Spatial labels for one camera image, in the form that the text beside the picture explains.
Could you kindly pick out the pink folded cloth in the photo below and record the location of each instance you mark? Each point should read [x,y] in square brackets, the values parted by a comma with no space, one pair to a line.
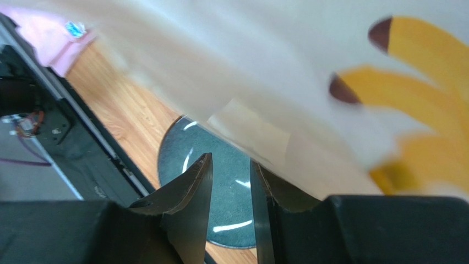
[57,42]

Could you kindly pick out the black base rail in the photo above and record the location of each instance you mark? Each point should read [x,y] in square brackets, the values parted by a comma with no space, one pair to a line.
[81,149]

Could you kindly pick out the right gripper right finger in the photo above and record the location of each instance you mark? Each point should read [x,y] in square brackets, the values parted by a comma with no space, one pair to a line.
[280,211]

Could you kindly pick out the banana print plastic bag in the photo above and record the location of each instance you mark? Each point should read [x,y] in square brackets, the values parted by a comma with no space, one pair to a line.
[336,97]

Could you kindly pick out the dark grey round plate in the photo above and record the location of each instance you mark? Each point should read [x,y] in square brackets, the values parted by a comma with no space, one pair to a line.
[231,222]

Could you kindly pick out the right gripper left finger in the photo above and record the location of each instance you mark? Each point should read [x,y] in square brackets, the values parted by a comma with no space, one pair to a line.
[183,206]

